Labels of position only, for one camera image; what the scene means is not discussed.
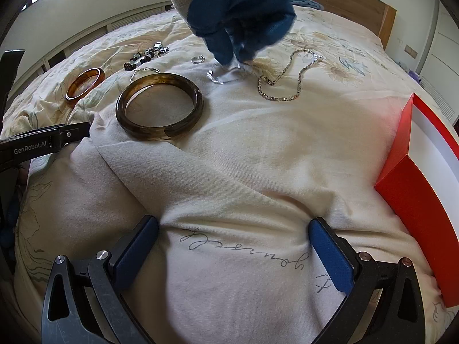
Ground person's left hand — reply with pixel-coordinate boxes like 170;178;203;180
187;0;297;67

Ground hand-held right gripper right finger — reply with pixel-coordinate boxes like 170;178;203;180
308;216;426;344

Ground red box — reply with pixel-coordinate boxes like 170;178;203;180
374;92;459;308

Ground white wardrobe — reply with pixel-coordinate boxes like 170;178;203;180
416;0;459;90

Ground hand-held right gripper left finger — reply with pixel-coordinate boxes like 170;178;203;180
40;215;159;344

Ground thin silver bangle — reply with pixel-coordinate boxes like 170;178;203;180
206;66;252;85

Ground silver chain necklace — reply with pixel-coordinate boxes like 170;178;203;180
256;48;324;101

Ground white louvred panel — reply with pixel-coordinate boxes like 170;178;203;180
419;75;458;124

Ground twisted silver bracelet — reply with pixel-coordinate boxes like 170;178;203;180
130;65;160;83

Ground blue towel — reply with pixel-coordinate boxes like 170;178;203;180
292;0;325;11

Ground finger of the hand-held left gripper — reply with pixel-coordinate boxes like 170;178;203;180
46;122;91;150

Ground floral cream duvet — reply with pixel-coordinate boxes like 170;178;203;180
0;5;459;344

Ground dark brown bangle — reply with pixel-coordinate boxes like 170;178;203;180
115;73;204;141

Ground amber bangle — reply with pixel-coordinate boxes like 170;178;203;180
65;67;106;106

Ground beaded bracelet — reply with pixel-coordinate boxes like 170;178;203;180
123;53;158;71

